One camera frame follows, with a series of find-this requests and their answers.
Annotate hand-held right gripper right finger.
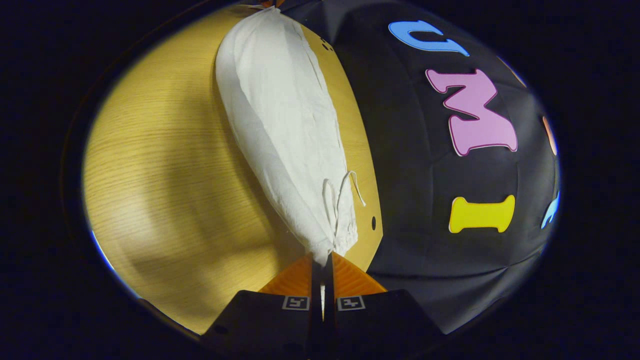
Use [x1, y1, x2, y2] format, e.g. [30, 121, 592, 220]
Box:
[324, 251, 444, 360]

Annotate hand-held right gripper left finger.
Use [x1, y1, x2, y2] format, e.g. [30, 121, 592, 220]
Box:
[200, 252, 324, 360]

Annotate white jeans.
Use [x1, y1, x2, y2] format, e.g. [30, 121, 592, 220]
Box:
[215, 6, 367, 266]

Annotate black backdrop cloth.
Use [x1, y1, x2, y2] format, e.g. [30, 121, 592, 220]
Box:
[277, 0, 562, 335]

